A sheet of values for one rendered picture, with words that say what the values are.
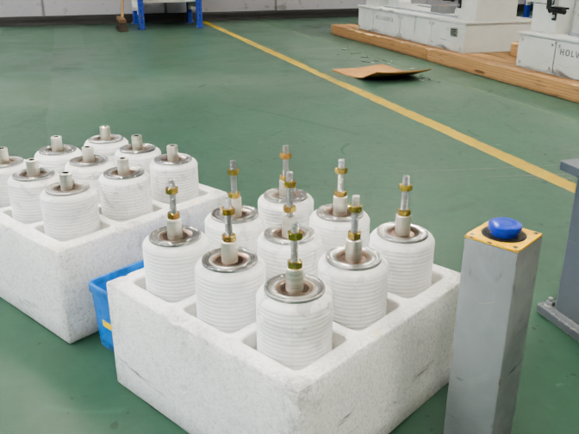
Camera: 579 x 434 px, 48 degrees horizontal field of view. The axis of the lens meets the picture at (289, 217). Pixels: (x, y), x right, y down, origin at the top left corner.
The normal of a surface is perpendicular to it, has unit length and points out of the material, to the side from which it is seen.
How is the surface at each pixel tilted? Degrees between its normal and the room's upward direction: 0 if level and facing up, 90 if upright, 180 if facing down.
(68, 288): 90
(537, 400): 0
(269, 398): 90
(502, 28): 90
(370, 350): 90
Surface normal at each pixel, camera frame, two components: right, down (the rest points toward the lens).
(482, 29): 0.31, 0.35
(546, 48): -0.95, 0.11
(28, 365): 0.00, -0.93
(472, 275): -0.68, 0.27
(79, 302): 0.75, 0.25
